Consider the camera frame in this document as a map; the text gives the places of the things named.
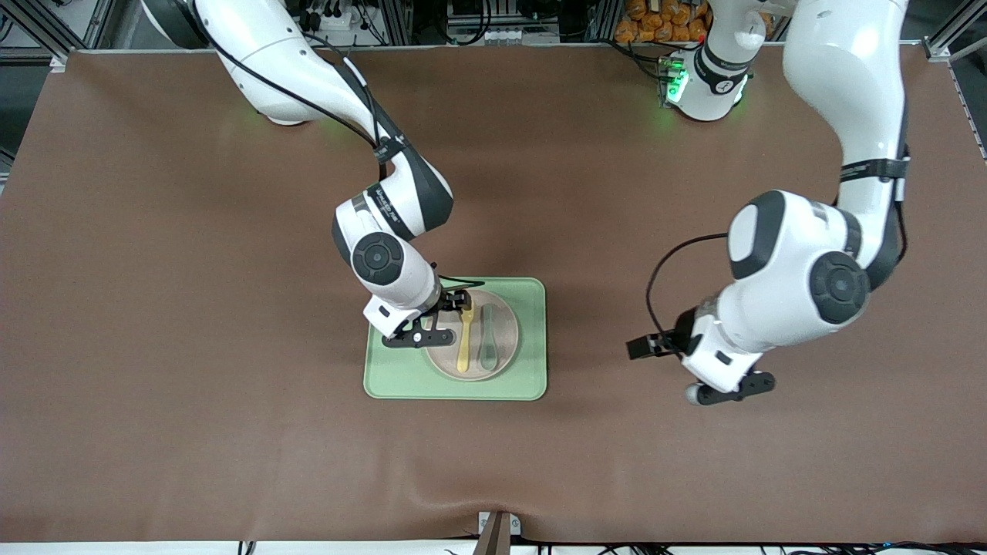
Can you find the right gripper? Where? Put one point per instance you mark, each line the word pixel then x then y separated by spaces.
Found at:
pixel 451 300

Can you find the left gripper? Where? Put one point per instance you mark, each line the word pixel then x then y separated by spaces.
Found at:
pixel 668 341

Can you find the yellow plastic fork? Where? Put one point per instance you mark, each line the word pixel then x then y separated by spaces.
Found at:
pixel 463 351

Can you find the round white plate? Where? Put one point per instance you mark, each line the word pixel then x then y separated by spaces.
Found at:
pixel 509 339

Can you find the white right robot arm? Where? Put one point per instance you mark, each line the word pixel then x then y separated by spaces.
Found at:
pixel 270 54

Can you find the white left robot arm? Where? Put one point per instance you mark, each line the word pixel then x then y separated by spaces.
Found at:
pixel 848 77

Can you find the teal green plastic spoon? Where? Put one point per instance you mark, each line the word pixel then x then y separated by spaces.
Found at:
pixel 488 354

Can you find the light green rectangular tray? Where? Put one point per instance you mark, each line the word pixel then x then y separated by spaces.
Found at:
pixel 385 378

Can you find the control box with green light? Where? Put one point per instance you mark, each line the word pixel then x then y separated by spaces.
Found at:
pixel 675 81

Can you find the white power strip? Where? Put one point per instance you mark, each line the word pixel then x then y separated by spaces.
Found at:
pixel 331 23

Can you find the brown table mat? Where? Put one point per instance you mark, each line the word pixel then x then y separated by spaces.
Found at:
pixel 154 308

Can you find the orange packaged items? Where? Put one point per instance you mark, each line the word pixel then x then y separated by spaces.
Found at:
pixel 655 23

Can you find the brown camera mount post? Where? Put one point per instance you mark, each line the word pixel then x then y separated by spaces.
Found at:
pixel 497 536

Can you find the aluminium frame profile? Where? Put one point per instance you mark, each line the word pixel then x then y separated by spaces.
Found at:
pixel 956 27
pixel 46 23

